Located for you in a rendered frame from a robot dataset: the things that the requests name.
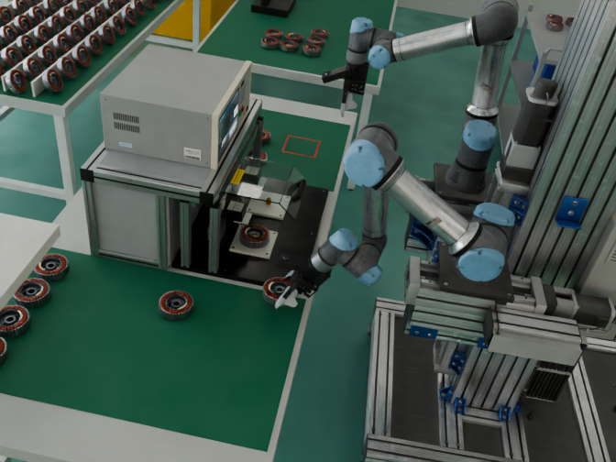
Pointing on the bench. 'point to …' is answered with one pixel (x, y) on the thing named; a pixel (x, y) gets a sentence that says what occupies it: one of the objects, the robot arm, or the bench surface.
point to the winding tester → (173, 104)
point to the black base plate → (293, 236)
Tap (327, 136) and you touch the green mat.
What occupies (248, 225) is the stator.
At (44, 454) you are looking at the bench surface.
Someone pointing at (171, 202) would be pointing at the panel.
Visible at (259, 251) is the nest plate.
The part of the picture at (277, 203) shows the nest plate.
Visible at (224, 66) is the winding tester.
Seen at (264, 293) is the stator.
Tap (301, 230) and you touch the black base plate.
